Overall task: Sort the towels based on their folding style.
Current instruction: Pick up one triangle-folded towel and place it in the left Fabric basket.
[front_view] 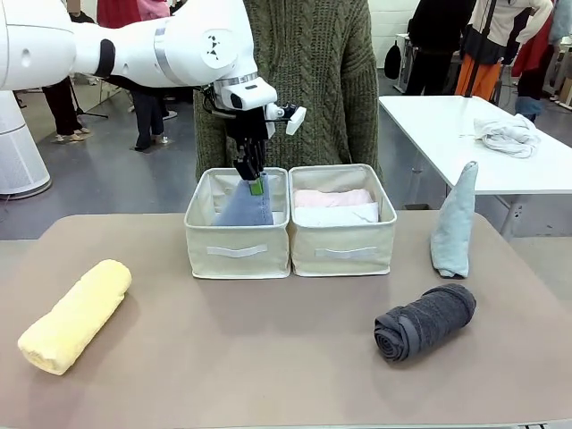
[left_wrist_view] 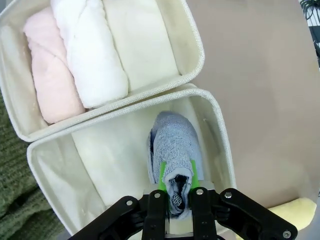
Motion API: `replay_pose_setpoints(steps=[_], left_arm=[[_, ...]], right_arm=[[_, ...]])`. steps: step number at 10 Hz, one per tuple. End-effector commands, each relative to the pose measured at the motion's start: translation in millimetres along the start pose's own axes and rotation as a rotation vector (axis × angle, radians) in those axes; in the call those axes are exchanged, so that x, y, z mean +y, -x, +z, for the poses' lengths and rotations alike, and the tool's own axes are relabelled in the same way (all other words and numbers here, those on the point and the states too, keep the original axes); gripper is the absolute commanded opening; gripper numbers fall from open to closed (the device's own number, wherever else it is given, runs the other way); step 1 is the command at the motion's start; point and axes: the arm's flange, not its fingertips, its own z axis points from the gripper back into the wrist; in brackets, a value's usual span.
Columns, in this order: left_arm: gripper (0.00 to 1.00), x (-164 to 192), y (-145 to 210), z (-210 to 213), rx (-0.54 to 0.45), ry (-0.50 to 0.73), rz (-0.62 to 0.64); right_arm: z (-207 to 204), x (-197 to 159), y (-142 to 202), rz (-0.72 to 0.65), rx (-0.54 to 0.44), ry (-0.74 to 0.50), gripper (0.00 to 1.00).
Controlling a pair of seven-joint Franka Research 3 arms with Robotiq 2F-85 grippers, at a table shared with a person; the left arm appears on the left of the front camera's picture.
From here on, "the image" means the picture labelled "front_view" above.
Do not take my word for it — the cream fabric storage bin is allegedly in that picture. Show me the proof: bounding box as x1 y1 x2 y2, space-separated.
288 164 399 278
183 167 291 281

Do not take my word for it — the white cylindrical air purifier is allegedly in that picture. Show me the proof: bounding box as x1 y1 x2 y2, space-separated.
0 88 52 197

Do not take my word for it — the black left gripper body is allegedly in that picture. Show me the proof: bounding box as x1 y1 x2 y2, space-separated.
222 105 276 156

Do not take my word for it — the dark grey towel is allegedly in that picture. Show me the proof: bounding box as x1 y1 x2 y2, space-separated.
373 282 478 367

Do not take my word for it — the person in orange trousers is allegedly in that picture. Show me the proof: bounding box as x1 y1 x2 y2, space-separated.
454 0 555 102

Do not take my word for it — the pink towel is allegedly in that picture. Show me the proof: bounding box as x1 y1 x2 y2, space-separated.
292 188 374 209

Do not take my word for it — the white table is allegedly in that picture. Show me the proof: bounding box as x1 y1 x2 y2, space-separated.
377 94 572 239

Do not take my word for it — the person in olive knit sweater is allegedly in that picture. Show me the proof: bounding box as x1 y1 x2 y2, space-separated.
193 0 382 183

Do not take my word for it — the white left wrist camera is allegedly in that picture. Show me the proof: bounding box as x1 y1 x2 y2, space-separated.
266 102 307 137

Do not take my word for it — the person in red dark clothes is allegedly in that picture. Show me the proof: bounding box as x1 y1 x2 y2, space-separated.
510 0 560 122

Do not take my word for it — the person in black outfit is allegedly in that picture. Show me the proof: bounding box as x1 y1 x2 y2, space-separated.
41 75 91 145

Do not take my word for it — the white towel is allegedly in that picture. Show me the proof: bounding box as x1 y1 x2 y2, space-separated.
294 202 381 225

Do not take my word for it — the blue cone-folded towel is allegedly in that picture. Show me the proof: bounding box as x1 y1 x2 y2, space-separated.
213 171 275 227

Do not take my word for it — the black hanging bag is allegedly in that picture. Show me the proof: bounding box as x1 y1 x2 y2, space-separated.
384 40 402 81

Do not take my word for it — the person in red pink top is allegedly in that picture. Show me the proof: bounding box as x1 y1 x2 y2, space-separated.
96 0 172 152

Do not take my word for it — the person in black clothes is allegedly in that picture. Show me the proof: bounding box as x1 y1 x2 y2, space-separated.
403 0 477 97

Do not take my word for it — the yellow towel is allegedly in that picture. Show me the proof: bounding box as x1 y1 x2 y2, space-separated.
17 258 133 376

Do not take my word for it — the pale teal cone-folded towel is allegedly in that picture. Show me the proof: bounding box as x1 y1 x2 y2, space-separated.
429 160 480 280

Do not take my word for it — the crumpled white cloth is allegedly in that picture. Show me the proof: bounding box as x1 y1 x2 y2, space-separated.
473 112 543 159

